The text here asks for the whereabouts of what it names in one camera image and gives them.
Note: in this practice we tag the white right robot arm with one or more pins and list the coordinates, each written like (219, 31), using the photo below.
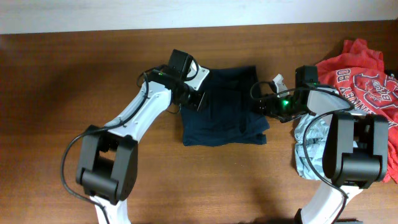
(355, 154)

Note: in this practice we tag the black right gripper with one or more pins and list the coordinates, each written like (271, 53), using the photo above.
(272, 110)

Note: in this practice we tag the navy blue shorts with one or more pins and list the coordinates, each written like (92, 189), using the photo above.
(229, 116)

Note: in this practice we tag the light blue crumpled shirt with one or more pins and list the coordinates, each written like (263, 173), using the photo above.
(316, 139)

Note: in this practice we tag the red printed t-shirt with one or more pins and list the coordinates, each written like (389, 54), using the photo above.
(358, 73)

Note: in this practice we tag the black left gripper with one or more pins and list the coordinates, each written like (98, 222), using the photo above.
(198, 102)

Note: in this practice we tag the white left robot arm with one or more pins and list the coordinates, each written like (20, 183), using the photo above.
(107, 167)

